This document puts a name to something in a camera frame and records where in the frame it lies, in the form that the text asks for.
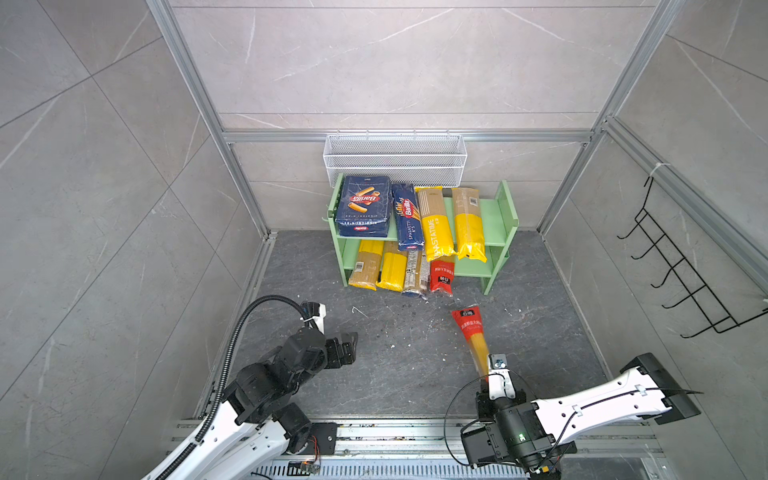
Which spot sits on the white wire mesh basket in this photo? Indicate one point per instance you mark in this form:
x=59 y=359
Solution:
x=422 y=159

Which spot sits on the black wire hook rack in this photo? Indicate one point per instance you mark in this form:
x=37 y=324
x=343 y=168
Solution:
x=696 y=290

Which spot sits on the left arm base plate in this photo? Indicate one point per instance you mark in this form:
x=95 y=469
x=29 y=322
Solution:
x=319 y=438

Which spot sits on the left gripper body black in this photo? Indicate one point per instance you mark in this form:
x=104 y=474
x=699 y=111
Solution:
x=331 y=357

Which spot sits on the large yellow spaghetti bag front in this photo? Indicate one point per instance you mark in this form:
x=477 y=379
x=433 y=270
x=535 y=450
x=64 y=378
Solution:
x=393 y=268

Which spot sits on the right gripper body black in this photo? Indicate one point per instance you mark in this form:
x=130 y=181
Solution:
x=486 y=413

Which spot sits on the red spaghetti bag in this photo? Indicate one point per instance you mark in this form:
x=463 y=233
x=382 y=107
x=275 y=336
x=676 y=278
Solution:
x=470 y=322
x=442 y=275

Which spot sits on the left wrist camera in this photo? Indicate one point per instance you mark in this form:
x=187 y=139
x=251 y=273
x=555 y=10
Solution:
x=315 y=315

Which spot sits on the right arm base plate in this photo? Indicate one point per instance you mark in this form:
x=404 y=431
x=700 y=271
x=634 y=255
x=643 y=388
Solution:
x=512 y=438

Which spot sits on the clear white-label spaghetti bag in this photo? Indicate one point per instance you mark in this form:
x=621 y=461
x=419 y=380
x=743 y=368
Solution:
x=416 y=281

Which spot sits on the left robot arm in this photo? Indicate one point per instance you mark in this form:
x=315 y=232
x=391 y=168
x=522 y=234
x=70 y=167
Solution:
x=256 y=421

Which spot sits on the yellow spaghetti bag with lettering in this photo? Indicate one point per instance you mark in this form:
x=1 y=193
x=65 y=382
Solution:
x=435 y=224

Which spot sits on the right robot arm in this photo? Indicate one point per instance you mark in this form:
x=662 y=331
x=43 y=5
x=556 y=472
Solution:
x=643 y=390

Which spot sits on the blue Barilla spaghetti box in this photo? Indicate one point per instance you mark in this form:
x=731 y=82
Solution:
x=407 y=218

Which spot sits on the green wooden two-tier shelf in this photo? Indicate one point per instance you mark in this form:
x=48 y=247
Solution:
x=500 y=223

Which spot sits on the blue Barilla rigatoni box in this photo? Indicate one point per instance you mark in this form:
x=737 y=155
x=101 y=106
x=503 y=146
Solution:
x=364 y=207

